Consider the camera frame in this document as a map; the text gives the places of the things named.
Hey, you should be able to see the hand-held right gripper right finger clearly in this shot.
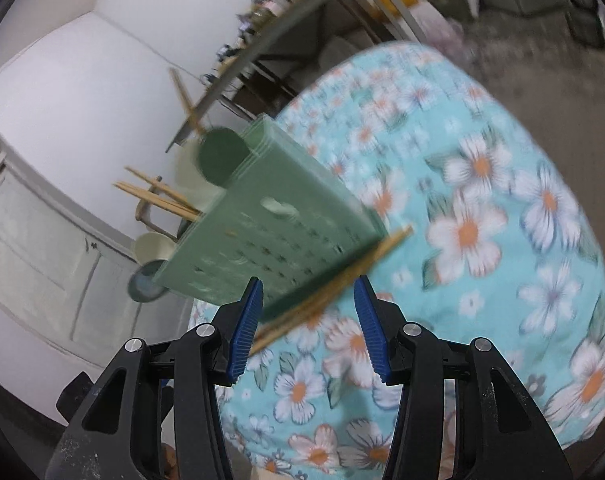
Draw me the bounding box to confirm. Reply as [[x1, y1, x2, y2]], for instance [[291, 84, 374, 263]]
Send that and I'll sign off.
[[353, 275, 558, 480]]

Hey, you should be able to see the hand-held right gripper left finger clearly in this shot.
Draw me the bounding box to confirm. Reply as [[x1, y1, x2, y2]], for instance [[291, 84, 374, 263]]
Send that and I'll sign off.
[[45, 276, 266, 480]]

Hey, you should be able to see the bamboo chopstick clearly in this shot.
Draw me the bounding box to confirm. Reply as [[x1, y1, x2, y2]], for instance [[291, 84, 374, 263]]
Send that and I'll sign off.
[[255, 226, 414, 341], [250, 260, 383, 356]]

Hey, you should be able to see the green plastic utensil holder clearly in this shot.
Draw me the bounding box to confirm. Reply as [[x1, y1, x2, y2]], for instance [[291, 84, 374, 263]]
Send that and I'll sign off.
[[152, 115, 389, 323]]

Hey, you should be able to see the metal spoon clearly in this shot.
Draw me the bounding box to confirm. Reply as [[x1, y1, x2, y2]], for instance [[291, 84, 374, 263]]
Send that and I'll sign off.
[[127, 260, 167, 304]]

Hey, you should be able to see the beige plastic rice spoon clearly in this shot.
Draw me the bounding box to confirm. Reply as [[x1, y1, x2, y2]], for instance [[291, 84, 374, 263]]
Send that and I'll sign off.
[[134, 232, 172, 267], [174, 142, 224, 197]]

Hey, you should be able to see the bundle of bamboo chopsticks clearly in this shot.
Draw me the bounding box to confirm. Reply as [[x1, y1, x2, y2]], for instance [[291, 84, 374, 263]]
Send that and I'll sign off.
[[113, 67, 206, 222]]

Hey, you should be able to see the wooden chair with dark seat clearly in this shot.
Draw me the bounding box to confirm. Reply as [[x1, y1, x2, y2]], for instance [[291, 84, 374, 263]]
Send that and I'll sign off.
[[135, 174, 183, 241]]

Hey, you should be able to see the white door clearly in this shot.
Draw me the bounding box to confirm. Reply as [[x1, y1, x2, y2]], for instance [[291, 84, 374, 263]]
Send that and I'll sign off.
[[0, 130, 193, 377]]

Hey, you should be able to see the floral blue blanket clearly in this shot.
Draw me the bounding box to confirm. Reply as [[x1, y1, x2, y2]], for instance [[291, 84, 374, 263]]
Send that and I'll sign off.
[[190, 40, 605, 480]]

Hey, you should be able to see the grey table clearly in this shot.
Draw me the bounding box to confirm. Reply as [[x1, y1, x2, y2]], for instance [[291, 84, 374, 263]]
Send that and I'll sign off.
[[165, 0, 424, 153]]

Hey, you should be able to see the black rice cooker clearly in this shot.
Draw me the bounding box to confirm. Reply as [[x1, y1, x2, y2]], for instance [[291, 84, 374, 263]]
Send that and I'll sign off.
[[557, 0, 604, 47]]

